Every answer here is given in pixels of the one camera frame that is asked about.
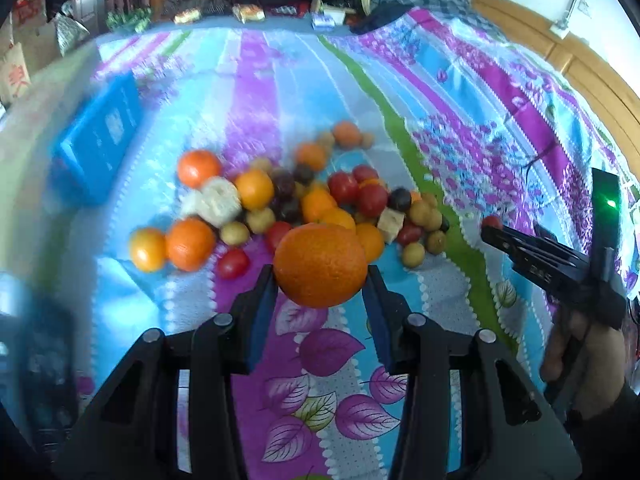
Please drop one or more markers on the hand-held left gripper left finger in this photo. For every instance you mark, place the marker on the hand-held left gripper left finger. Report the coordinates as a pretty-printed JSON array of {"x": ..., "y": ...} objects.
[{"x": 255, "y": 320}]

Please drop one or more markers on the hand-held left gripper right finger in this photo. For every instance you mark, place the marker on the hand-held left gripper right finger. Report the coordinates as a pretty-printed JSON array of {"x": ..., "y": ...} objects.
[{"x": 382, "y": 330}]

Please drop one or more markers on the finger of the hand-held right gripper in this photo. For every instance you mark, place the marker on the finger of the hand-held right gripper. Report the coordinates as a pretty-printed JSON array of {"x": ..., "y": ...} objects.
[
  {"x": 530, "y": 245},
  {"x": 540, "y": 267}
]

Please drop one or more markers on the red cherry tomato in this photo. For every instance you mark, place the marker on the red cherry tomato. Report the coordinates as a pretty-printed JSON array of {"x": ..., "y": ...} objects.
[{"x": 491, "y": 221}]

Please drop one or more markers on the large orange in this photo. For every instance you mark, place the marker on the large orange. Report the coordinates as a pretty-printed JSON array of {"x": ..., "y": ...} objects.
[{"x": 320, "y": 265}]

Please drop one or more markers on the pile of oranges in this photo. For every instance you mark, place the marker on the pile of oranges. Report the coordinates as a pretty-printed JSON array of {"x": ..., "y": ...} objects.
[{"x": 190, "y": 243}]

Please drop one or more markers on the person's right hand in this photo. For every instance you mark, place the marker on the person's right hand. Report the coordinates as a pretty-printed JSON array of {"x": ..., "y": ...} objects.
[{"x": 600, "y": 360}]

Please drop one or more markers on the dark cherry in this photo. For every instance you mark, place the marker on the dark cherry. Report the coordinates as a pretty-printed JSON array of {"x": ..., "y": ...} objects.
[
  {"x": 282, "y": 182},
  {"x": 303, "y": 174},
  {"x": 400, "y": 199},
  {"x": 289, "y": 210}
]

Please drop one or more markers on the large pale sugarcane chunk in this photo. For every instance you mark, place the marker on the large pale sugarcane chunk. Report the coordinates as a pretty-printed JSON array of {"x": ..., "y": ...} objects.
[{"x": 220, "y": 200}]

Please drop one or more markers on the wooden headboard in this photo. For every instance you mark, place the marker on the wooden headboard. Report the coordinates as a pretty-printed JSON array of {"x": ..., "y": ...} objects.
[{"x": 550, "y": 60}]

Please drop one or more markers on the black shaver box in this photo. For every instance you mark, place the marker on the black shaver box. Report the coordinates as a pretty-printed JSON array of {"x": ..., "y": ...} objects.
[{"x": 45, "y": 370}]

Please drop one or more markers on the blue carton box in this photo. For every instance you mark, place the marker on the blue carton box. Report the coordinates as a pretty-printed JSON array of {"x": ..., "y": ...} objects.
[{"x": 100, "y": 140}]

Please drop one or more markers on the dark cloth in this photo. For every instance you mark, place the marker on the dark cloth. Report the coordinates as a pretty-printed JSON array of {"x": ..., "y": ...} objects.
[{"x": 385, "y": 15}]

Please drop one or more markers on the long gold gift box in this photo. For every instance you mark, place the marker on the long gold gift box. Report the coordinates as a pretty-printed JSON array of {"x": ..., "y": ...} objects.
[{"x": 30, "y": 160}]

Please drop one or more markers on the small white box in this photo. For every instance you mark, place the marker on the small white box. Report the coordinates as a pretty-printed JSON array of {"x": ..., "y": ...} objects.
[{"x": 325, "y": 20}]

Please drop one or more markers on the yellow snack packet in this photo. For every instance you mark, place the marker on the yellow snack packet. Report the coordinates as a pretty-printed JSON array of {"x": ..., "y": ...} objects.
[
  {"x": 248, "y": 12},
  {"x": 187, "y": 15}
]

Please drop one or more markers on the cardboard box red print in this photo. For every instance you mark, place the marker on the cardboard box red print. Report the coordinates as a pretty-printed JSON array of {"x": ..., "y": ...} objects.
[{"x": 15, "y": 72}]

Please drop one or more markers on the wall socket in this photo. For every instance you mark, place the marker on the wall socket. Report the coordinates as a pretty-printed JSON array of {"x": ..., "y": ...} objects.
[{"x": 562, "y": 27}]

